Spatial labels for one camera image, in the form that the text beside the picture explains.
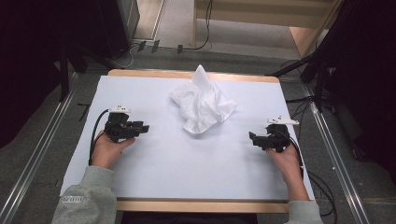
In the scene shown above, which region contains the black floor cable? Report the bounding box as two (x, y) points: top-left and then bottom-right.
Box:
(285, 95), (316, 138)

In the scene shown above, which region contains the aluminium floor rail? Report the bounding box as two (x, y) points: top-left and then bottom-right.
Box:
(303, 83), (372, 224)
(0, 73), (79, 224)

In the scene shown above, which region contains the black metal stand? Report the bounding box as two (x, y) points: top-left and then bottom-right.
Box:
(59, 43), (71, 102)

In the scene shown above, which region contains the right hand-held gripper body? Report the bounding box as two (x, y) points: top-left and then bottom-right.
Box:
(263, 115), (300, 153)

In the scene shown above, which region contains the white floor cable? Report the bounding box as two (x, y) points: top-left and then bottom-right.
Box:
(115, 43), (138, 69)

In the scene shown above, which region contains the person's right hand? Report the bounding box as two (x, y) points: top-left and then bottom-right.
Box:
(266, 144), (304, 185)

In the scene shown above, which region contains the dark cabinet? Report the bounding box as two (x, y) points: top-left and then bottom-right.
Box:
(102, 0), (141, 60)

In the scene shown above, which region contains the white paper towel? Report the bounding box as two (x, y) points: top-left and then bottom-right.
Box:
(170, 64), (238, 135)

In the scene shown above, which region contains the white paper sheet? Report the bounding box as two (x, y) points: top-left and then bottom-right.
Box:
(60, 75), (316, 201)

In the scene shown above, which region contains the wooden table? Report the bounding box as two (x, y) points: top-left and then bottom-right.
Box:
(106, 68), (289, 214)

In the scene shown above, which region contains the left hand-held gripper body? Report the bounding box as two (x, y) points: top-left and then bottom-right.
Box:
(104, 105), (135, 144)

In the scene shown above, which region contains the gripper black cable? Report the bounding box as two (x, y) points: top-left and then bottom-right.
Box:
(88, 108), (110, 166)
(278, 128), (339, 217)

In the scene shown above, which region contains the person's left hand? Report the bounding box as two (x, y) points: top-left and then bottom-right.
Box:
(92, 132), (136, 171)

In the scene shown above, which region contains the wooden shelf unit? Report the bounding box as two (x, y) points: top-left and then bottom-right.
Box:
(192, 0), (344, 59)

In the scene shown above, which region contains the black hanging cable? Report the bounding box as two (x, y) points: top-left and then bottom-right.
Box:
(183, 0), (215, 51)

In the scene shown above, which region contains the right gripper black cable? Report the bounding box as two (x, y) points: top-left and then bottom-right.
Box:
(278, 128), (339, 217)

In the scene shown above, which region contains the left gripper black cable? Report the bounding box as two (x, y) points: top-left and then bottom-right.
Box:
(88, 108), (110, 166)

